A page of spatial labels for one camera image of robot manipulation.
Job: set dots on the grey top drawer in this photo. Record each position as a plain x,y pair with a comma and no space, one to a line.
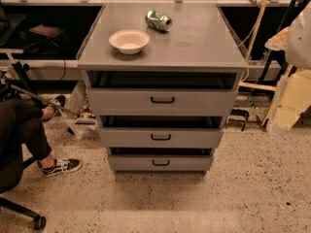
160,102

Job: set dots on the grey drawer cabinet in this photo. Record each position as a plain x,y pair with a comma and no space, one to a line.
198,52

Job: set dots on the grey bottom drawer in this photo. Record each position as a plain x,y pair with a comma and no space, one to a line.
157,163

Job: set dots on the white paper bowl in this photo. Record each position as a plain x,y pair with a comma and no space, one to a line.
129,41

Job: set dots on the clear plastic bag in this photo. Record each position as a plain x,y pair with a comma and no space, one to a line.
78,114

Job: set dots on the crushed green soda can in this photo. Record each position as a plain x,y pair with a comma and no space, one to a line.
158,20

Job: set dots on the black white sneaker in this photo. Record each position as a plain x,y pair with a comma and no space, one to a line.
61,166

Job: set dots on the dark box on shelf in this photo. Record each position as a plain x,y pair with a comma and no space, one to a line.
47,31

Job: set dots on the seated person in black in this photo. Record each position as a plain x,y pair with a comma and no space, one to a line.
22,124

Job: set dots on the black tripod pole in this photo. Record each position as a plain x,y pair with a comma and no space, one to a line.
43,100

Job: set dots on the black office chair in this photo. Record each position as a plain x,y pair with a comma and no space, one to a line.
10,175

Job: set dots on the wooden stick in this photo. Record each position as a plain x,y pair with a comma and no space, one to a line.
256,29

